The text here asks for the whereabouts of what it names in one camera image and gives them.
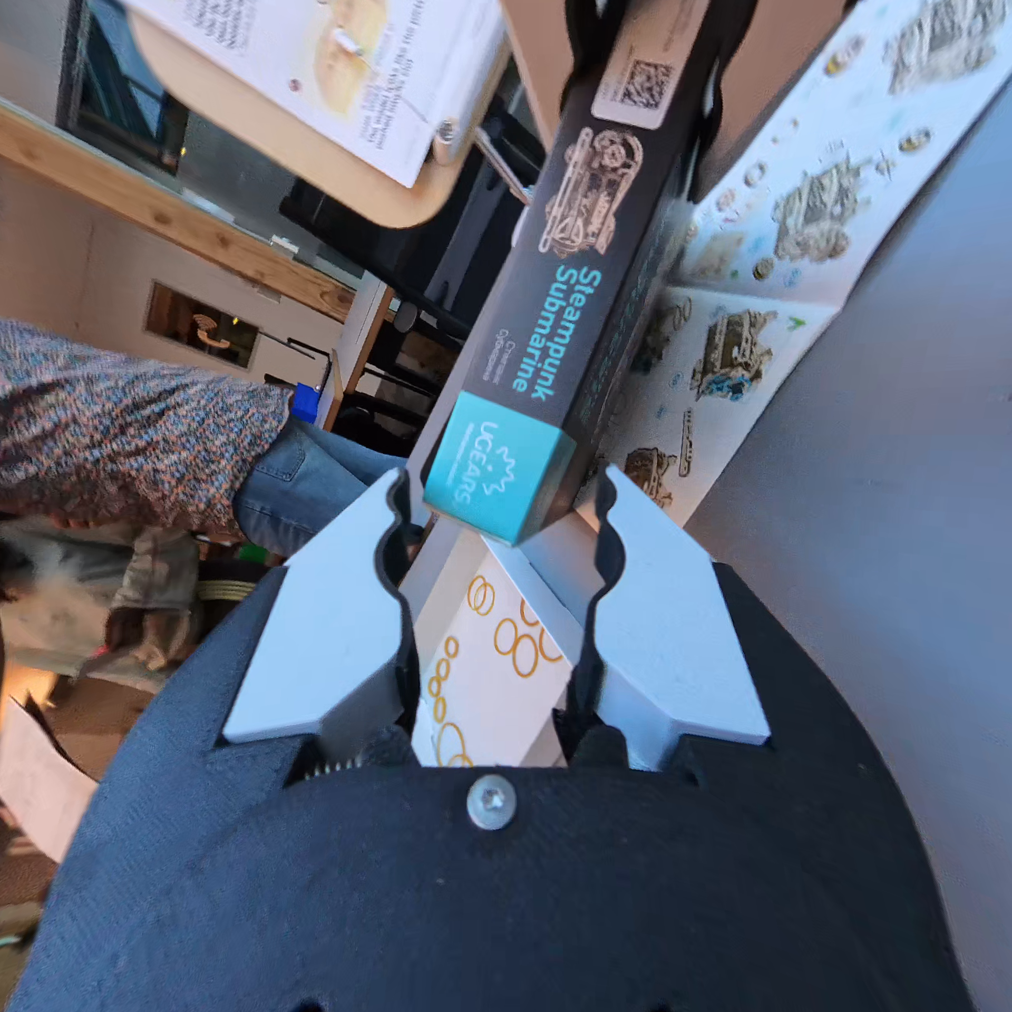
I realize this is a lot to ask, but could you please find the black model kit box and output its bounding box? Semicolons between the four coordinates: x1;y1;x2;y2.
423;0;724;547

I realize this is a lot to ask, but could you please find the wooden post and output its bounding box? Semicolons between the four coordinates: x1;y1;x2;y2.
0;103;358;323

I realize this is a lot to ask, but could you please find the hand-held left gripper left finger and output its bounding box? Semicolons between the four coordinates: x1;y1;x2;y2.
223;468;420;764

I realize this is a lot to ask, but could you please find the wooden document easel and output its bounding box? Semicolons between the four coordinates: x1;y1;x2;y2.
126;0;485;230

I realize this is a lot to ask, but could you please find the open illustrated assembly booklet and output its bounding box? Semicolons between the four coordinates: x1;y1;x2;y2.
577;0;1012;527

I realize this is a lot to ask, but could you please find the white tray with yellow rings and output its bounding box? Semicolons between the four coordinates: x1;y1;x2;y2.
419;573;567;770

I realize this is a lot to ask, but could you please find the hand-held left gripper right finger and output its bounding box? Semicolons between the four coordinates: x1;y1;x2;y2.
553;465;772;772

